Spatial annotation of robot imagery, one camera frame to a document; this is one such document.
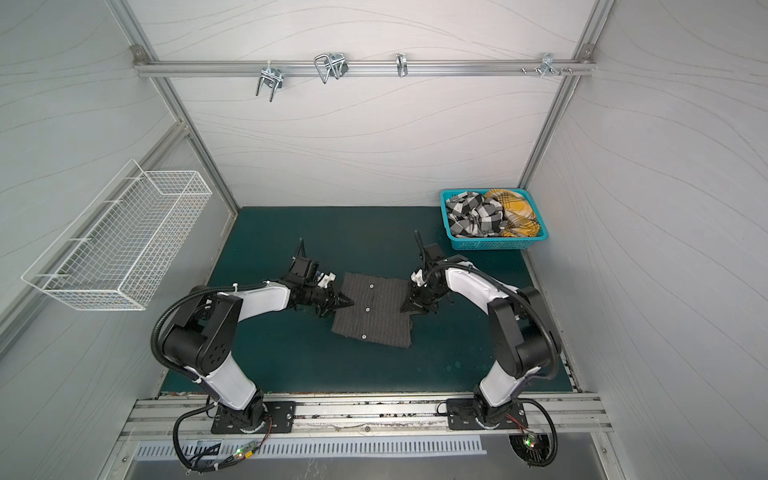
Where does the dark grey striped shirt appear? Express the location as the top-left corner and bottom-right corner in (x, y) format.
(331, 273), (412, 349)

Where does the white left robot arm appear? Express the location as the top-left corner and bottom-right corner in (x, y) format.
(150, 281), (354, 430)

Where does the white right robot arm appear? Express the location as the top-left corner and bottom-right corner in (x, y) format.
(404, 261), (561, 424)

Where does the black white checked shirt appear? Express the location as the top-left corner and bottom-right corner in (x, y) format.
(444, 191), (507, 238)

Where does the teal plastic basket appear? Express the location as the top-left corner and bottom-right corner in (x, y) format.
(440, 189), (549, 251)

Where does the yellow plaid shirt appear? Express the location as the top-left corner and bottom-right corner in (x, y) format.
(484, 189), (541, 238)

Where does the black round fan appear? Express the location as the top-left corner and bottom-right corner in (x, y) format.
(509, 433), (559, 467)

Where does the metal hook clamp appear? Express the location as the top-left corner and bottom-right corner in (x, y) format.
(255, 61), (284, 102)

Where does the aluminium top crossbar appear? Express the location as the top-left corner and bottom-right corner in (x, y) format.
(134, 57), (597, 78)

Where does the metal u-bolt clamp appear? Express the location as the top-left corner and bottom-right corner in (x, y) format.
(313, 52), (349, 84)

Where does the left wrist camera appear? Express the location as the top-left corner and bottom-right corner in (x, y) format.
(286, 256), (319, 285)

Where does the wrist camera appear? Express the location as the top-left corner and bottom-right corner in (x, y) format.
(420, 243), (446, 272)
(286, 256), (319, 285)

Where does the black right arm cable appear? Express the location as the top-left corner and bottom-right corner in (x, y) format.
(412, 230), (563, 380)

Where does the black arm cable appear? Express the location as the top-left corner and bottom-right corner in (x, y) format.
(149, 238), (307, 379)
(412, 230), (563, 380)

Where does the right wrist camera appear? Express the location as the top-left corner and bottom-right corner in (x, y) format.
(420, 243), (446, 272)

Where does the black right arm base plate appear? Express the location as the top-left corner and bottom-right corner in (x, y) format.
(445, 398), (528, 431)

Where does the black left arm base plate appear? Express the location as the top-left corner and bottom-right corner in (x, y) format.
(211, 401), (297, 435)

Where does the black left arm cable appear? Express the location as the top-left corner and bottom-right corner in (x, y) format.
(149, 238), (307, 379)

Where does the white slotted cable duct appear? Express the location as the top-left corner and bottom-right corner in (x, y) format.
(134, 435), (487, 461)

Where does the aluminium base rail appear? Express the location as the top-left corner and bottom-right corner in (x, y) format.
(118, 392), (613, 441)

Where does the white wire basket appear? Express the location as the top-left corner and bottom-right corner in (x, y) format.
(21, 160), (212, 311)

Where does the small metal ring clamp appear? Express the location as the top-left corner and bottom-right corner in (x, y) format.
(395, 53), (408, 78)

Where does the metal bracket with bolts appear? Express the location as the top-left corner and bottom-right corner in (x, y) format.
(520, 53), (573, 77)

